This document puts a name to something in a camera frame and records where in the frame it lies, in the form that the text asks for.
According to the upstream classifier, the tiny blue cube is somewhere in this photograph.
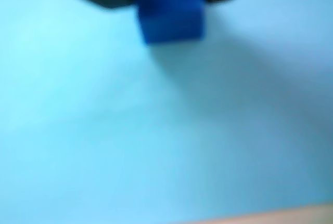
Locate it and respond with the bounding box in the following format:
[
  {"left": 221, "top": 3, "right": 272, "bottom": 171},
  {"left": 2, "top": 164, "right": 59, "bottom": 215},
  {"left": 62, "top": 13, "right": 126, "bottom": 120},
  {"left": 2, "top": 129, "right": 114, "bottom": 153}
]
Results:
[{"left": 134, "top": 0, "right": 206, "bottom": 45}]

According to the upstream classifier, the light blue paper square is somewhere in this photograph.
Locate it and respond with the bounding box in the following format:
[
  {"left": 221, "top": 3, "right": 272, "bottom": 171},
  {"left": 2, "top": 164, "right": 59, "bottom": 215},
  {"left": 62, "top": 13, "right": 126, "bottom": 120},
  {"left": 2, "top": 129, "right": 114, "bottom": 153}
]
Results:
[{"left": 0, "top": 0, "right": 333, "bottom": 224}]

